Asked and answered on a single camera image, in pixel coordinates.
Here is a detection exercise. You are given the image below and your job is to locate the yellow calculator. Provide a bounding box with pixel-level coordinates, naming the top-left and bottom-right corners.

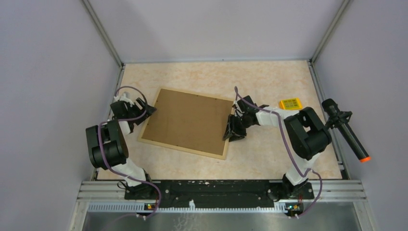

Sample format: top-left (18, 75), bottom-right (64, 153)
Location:
top-left (279, 98), bottom-right (303, 110)

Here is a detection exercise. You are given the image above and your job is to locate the white toothed cable rail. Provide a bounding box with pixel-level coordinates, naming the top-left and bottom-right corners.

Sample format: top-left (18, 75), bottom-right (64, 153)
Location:
top-left (88, 201), bottom-right (287, 214)

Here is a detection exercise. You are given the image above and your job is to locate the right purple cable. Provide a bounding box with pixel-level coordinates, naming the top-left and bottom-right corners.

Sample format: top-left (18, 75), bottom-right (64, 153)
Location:
top-left (234, 86), bottom-right (323, 219)

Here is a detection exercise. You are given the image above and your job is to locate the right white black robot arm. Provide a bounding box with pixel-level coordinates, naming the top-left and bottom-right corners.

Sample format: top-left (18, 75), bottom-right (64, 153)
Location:
top-left (223, 96), bottom-right (332, 201)

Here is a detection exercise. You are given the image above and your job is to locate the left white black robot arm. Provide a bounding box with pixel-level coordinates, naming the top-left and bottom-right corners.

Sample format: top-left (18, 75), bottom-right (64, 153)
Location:
top-left (86, 98), bottom-right (157, 199)

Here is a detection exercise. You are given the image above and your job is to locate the light wooden picture frame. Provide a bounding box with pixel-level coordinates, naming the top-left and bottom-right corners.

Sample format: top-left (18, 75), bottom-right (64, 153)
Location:
top-left (137, 88), bottom-right (235, 161)

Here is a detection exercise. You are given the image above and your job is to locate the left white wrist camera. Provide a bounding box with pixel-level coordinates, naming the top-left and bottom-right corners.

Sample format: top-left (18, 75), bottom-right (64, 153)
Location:
top-left (119, 91), bottom-right (134, 107)

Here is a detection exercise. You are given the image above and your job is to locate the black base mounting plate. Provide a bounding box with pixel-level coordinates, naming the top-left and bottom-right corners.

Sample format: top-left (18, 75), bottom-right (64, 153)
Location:
top-left (117, 180), bottom-right (315, 210)

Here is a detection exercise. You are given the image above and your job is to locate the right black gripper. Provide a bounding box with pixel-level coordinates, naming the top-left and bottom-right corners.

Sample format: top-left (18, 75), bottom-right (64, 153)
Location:
top-left (223, 116), bottom-right (254, 145)

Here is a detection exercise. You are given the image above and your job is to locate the black microphone tripod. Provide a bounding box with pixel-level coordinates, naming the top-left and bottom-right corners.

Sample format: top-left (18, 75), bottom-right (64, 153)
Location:
top-left (325, 111), bottom-right (353, 129)

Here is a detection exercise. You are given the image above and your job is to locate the black microphone orange tip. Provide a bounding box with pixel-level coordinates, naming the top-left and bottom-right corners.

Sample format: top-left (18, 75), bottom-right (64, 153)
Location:
top-left (321, 99), bottom-right (371, 163)

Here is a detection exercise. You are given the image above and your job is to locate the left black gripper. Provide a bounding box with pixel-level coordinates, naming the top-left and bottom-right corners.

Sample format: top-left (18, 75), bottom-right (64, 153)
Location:
top-left (127, 99), bottom-right (158, 127)

